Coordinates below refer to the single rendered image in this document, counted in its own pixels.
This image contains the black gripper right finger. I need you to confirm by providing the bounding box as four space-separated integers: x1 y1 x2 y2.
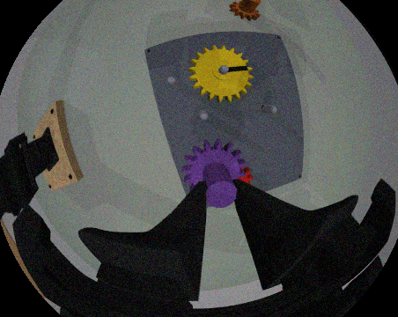
233 180 358 290

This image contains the red gear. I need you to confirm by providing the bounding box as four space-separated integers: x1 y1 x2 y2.
238 166 253 186

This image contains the purple gear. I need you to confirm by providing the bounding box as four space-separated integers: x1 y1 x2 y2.
182 138 246 208

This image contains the yellow gear with black stripe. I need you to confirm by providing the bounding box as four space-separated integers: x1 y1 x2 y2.
188 45 253 103

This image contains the orange gear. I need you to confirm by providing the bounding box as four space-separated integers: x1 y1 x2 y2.
230 0 260 21

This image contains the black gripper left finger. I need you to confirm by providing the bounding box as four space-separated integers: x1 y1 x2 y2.
78 181 206 302

